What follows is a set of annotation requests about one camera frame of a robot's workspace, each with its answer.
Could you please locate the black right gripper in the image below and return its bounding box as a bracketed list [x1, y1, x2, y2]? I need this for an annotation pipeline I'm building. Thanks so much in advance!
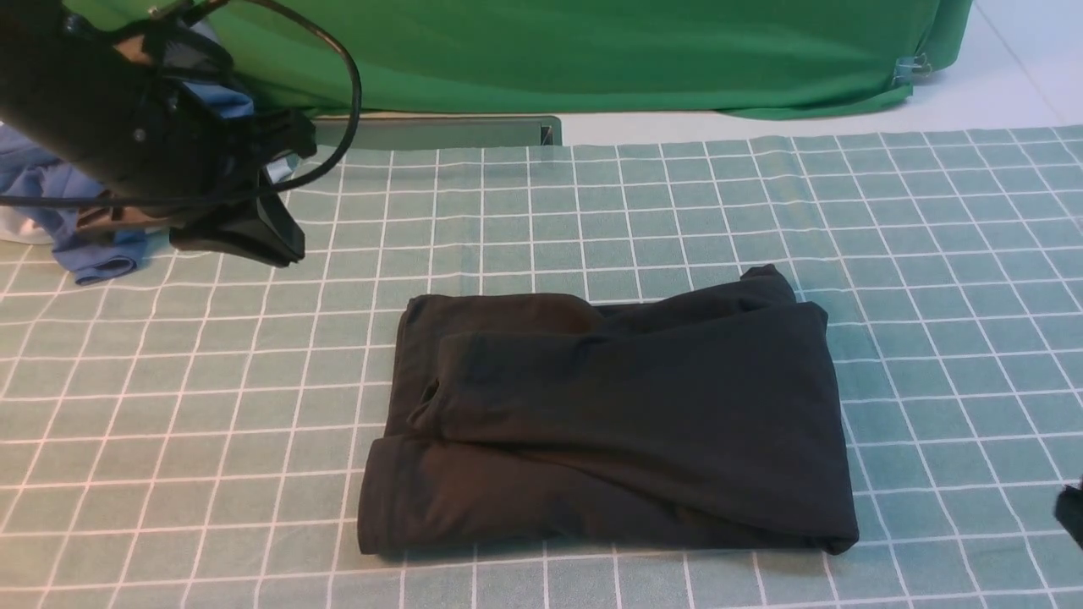
[1053, 484, 1083, 550]

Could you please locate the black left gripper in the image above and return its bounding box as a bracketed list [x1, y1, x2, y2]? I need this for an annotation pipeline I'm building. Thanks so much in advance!
[77, 17, 316, 267]

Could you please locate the dark gray long-sleeve shirt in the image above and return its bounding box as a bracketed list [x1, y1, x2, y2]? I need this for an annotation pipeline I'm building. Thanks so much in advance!
[357, 265, 860, 555]

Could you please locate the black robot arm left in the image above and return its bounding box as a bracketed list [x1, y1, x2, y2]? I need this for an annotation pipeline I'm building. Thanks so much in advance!
[3, 1, 315, 267]

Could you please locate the green checkered tablecloth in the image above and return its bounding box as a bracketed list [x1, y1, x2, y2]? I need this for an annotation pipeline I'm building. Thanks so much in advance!
[1, 126, 1082, 608]

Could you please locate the blue crumpled garment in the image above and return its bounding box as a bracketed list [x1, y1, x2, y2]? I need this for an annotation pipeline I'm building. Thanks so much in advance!
[0, 80, 255, 286]

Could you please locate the white crumpled garment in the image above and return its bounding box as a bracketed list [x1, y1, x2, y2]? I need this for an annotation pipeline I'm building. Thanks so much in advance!
[1, 124, 57, 245]

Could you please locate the metal binder clip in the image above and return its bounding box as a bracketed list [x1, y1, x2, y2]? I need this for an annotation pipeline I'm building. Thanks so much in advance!
[891, 53, 935, 86]

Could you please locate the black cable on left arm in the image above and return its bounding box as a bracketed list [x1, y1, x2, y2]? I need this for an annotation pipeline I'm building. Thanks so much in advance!
[0, 0, 364, 211]

